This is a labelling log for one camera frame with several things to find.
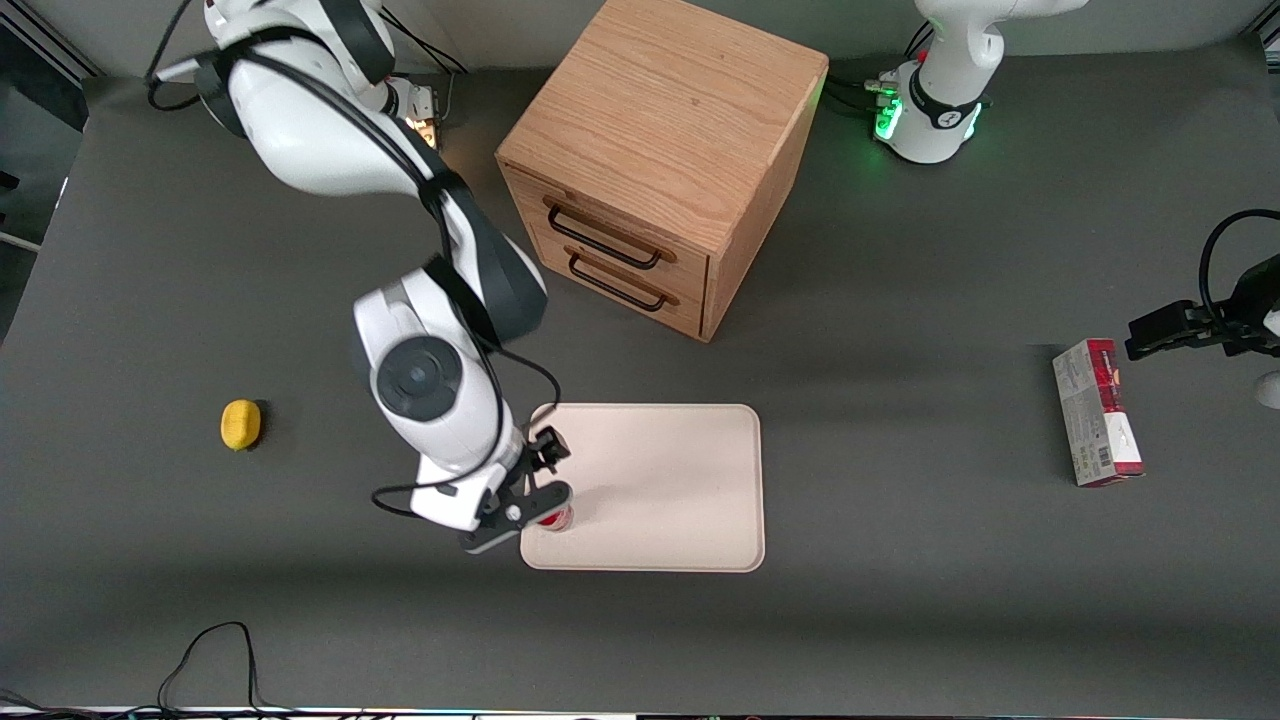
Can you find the short black drawer handle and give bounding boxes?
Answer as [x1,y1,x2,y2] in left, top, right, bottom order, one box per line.
[565,247,681,313]

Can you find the thin black loose cable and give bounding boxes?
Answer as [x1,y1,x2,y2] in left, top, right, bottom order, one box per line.
[0,621,301,717]

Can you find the yellow lemon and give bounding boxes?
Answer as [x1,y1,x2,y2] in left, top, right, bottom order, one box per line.
[220,399,263,452]

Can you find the grey table mat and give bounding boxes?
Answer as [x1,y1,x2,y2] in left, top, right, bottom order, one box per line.
[0,35,1280,713]

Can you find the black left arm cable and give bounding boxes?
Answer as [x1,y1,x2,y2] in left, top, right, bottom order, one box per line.
[1198,208,1280,323]

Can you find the black right base cables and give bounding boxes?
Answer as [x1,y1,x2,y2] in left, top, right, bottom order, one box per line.
[385,14,474,127]

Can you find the beige plastic tray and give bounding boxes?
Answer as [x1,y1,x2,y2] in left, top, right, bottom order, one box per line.
[520,403,766,573]

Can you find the red white carton box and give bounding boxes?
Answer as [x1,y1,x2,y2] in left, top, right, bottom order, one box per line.
[1052,338,1146,488]

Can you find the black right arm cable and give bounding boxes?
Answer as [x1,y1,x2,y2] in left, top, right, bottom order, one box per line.
[145,0,564,521]

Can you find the black left base cables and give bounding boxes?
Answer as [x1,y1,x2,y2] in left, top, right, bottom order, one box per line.
[826,20,937,117]

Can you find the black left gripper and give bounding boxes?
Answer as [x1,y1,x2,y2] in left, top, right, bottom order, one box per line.
[1124,255,1280,362]

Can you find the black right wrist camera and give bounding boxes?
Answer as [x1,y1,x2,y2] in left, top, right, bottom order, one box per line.
[524,425,573,477]

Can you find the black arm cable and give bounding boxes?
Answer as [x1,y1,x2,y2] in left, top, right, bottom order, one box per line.
[145,0,564,521]
[1198,208,1280,323]

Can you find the long black drawer handle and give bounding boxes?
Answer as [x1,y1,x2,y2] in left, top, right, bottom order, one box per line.
[543,197,679,271]

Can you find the aluminium frame rail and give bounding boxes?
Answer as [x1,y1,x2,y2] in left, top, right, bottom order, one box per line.
[0,0,105,81]

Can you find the wooden drawer cabinet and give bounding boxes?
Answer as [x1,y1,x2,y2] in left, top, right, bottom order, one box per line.
[495,0,830,344]

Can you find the black base cables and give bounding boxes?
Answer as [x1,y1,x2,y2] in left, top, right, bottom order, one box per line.
[826,20,937,117]
[385,14,474,127]

